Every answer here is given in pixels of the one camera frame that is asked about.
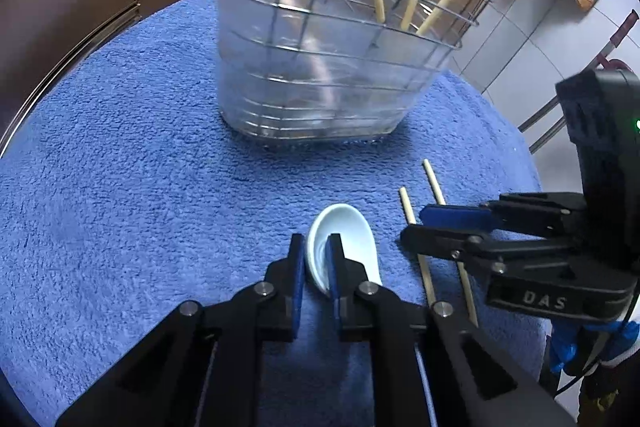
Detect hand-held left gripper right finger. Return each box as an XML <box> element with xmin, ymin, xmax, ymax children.
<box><xmin>325</xmin><ymin>233</ymin><xmax>576</xmax><ymax>427</ymax></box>

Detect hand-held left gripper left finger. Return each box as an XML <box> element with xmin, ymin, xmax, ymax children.
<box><xmin>55</xmin><ymin>233</ymin><xmax>307</xmax><ymax>427</ymax></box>

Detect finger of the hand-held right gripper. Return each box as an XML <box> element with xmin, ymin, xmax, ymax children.
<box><xmin>399</xmin><ymin>224</ymin><xmax>583</xmax><ymax>278</ymax></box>
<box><xmin>419</xmin><ymin>192</ymin><xmax>588</xmax><ymax>238</ymax></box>

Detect light blue ceramic spoon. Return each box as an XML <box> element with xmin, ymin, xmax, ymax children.
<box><xmin>306</xmin><ymin>203</ymin><xmax>383</xmax><ymax>300</ymax></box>

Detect wire utensil holder basket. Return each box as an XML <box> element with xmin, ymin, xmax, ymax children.
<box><xmin>217</xmin><ymin>0</ymin><xmax>493</xmax><ymax>148</ymax></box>

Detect person's right hand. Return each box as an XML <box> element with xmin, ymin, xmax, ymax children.
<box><xmin>550</xmin><ymin>321</ymin><xmax>640</xmax><ymax>375</ymax></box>

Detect grey metal poles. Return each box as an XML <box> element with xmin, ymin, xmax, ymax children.
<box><xmin>517</xmin><ymin>97</ymin><xmax>568</xmax><ymax>155</ymax></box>

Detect red mop pole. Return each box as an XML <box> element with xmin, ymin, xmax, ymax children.
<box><xmin>597</xmin><ymin>9</ymin><xmax>640</xmax><ymax>68</ymax></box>

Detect blue towel mat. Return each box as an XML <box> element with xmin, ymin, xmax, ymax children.
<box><xmin>0</xmin><ymin>0</ymin><xmax>548</xmax><ymax>427</ymax></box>

